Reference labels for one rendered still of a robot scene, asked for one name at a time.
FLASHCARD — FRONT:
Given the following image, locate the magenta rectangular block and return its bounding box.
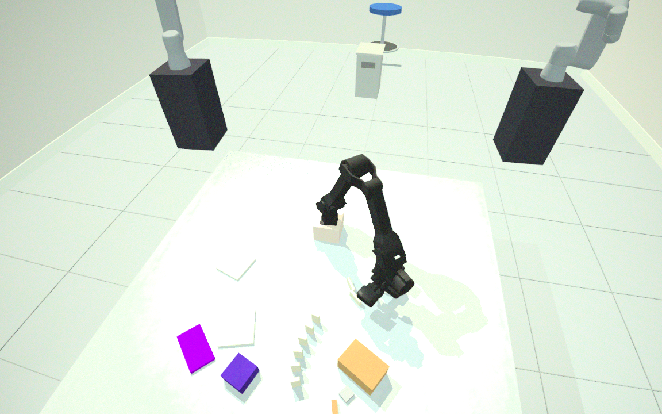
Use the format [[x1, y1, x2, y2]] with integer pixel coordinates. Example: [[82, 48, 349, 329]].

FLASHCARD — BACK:
[[177, 324, 215, 374]]

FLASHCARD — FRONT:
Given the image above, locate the purple rectangular block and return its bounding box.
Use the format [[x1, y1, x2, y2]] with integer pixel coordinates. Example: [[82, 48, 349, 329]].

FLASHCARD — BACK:
[[220, 353, 259, 394]]

